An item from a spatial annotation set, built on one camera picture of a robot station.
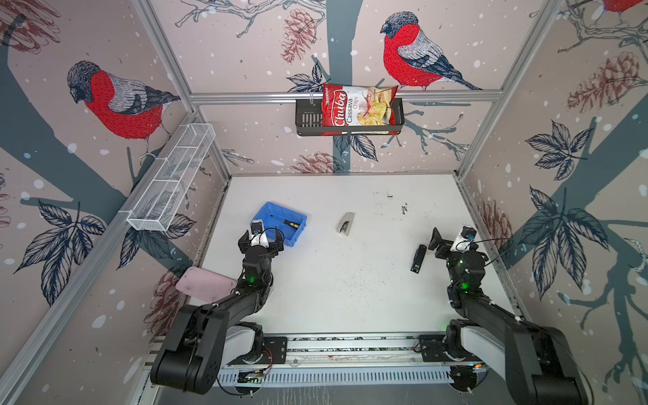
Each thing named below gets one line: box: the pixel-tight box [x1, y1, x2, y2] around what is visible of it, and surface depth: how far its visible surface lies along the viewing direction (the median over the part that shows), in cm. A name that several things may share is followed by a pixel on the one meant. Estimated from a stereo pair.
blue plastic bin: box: [252, 201, 308, 248], surface depth 106 cm
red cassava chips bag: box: [321, 83, 400, 136], surface depth 90 cm
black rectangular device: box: [410, 244, 427, 274], surface depth 92 cm
